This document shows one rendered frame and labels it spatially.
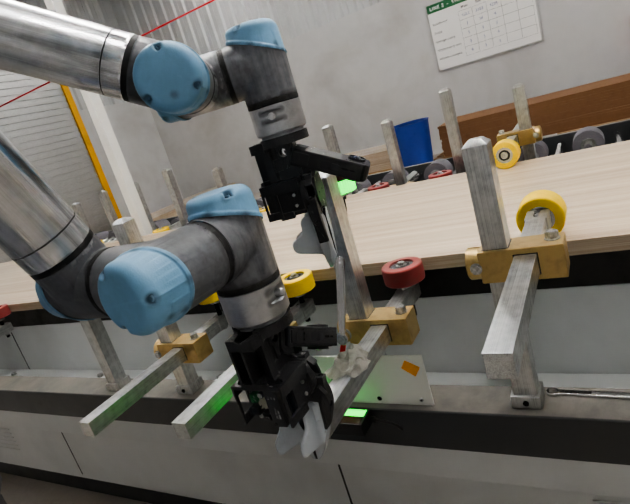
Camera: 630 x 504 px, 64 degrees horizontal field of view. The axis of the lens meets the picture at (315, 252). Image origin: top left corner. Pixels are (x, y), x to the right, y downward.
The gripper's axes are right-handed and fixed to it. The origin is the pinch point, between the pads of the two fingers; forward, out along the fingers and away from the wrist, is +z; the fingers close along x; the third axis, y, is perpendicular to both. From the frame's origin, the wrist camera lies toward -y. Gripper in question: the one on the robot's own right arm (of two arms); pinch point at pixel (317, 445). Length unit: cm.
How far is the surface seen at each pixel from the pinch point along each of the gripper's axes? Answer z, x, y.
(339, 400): -2.9, 1.5, -5.7
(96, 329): -5, -78, -28
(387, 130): -25, -32, -136
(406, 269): -8.1, 2.1, -38.5
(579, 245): -6, 30, -46
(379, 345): -2.3, 1.5, -21.2
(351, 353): -5.1, 0.3, -14.2
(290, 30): -171, -393, -763
